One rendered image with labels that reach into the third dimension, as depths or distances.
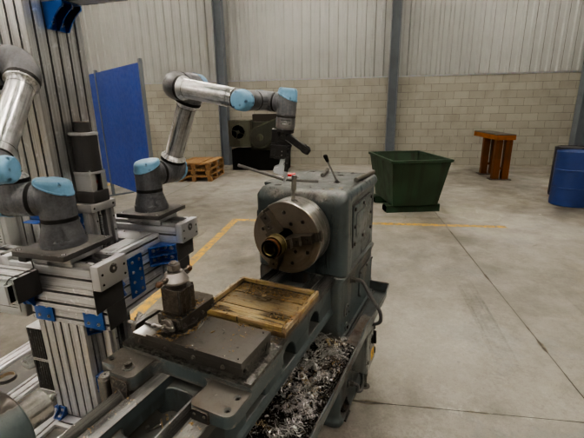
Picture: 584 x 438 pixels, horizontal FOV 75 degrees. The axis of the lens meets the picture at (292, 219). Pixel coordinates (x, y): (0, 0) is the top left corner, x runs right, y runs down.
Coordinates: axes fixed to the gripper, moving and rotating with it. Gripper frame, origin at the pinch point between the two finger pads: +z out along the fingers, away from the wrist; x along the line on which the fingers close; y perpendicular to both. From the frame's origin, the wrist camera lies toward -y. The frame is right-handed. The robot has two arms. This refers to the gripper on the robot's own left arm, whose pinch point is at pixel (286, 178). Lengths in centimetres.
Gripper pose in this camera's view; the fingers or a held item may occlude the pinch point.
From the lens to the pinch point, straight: 157.6
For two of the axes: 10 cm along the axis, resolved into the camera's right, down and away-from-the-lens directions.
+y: -10.0, -0.9, -0.3
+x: 0.0, 3.2, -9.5
